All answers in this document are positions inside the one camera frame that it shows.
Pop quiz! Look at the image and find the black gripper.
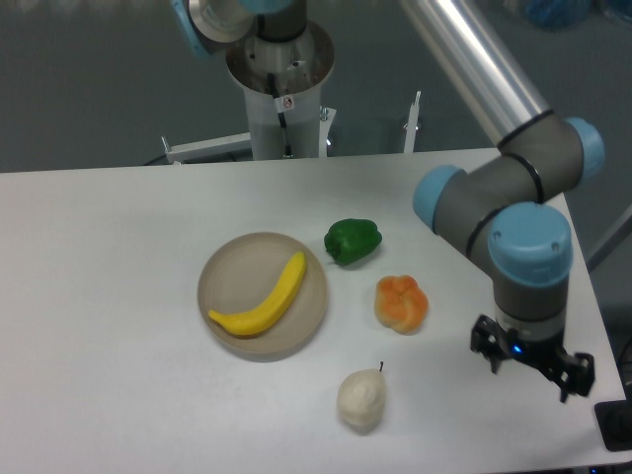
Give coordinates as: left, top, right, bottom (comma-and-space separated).
470, 315, 594, 403

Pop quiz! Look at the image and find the yellow toy banana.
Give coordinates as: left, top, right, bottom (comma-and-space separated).
208, 252, 307, 337

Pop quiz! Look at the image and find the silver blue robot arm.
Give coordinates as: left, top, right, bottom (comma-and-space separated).
173, 1, 604, 397

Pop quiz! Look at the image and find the beige round plate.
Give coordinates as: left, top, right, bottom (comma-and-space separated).
197, 232, 328, 360

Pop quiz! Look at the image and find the black device at table edge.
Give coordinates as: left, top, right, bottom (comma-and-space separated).
594, 400, 631, 452

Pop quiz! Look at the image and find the orange toy bread roll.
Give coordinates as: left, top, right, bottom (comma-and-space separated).
374, 275, 429, 335

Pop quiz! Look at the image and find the white toy pear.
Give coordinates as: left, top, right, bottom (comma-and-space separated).
336, 360, 387, 435

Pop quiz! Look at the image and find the green toy bell pepper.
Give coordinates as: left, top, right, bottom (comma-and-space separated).
324, 218, 382, 266

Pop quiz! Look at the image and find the white upright metal bracket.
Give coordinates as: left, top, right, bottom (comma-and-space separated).
403, 90, 422, 154

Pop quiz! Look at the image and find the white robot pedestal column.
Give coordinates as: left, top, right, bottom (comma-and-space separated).
226, 22, 335, 160

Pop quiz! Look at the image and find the white metal base bracket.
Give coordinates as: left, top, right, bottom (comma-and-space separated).
161, 132, 251, 164

